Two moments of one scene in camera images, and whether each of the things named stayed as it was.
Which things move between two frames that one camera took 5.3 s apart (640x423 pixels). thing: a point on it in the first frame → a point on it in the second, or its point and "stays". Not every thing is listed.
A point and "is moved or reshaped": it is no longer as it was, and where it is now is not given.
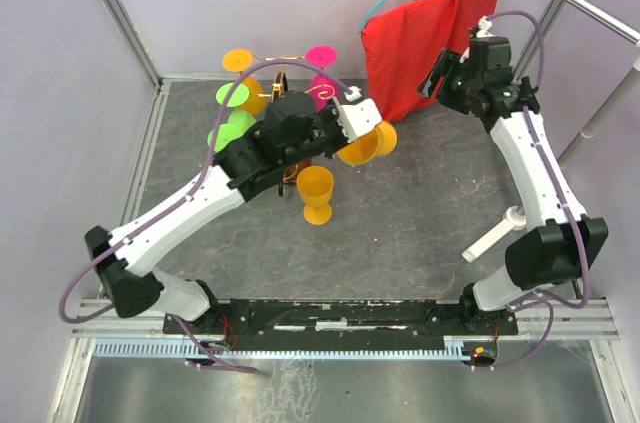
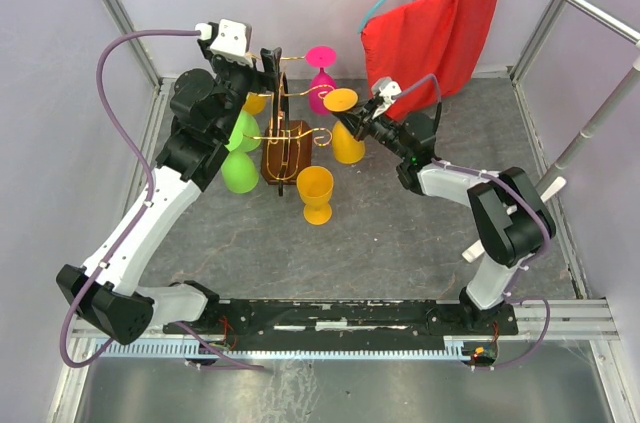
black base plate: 341,321 stays
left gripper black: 332,114 → 268,80
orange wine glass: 315,184 stays
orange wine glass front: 378,141 is moved or reshaped
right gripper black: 447,63 → 356,121
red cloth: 401,43 stays
